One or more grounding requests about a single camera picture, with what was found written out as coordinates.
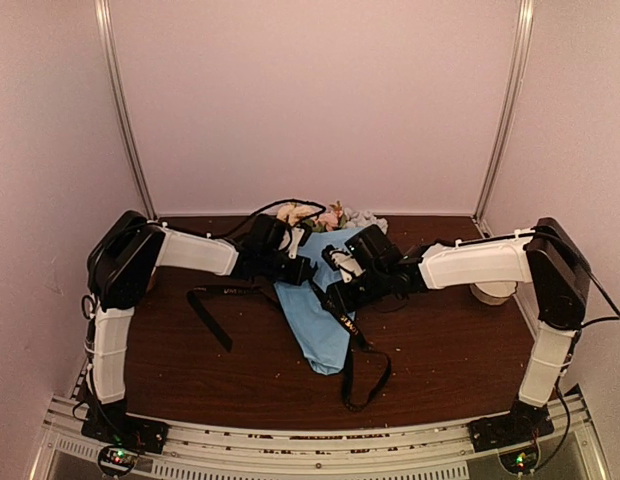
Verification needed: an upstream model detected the light blue flower stem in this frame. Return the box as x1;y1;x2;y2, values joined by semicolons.
347;211;388;234

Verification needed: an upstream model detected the black ribbon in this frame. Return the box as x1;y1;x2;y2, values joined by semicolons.
186;281;392;412

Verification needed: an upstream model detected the aluminium front rail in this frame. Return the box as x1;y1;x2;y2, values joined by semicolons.
39;392;601;480

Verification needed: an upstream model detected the right aluminium frame post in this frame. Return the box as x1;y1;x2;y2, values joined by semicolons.
473;0;535;227

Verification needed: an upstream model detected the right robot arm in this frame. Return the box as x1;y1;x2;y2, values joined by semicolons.
321;217;620;442

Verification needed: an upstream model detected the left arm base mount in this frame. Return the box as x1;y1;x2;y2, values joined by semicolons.
81;412;169;478

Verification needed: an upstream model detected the scalloped white dish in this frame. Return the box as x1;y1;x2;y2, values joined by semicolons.
470;282;517;306

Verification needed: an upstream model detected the blue wrapping paper sheet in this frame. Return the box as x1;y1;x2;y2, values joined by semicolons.
274;228;362;375

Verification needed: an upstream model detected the left aluminium frame post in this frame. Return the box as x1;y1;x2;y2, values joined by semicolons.
94;0;158;219

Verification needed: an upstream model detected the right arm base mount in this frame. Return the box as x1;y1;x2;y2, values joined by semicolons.
468;400;554;476

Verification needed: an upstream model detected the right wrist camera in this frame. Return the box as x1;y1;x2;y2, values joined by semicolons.
321;245;365;283

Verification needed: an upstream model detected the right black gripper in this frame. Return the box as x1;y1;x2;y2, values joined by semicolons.
322;264;391;316

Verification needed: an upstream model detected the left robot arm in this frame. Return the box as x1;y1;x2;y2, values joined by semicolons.
82;210;316;444

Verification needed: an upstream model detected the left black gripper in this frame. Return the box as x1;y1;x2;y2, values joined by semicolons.
260;249;315;286

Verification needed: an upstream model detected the large pink peony stem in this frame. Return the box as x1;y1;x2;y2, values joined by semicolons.
317;200;350;232

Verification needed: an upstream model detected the white rose stem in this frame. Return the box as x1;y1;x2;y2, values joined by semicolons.
276;202;317;226

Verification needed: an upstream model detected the aluminium frame post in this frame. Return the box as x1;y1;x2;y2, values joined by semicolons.
473;0;535;227
94;0;158;219

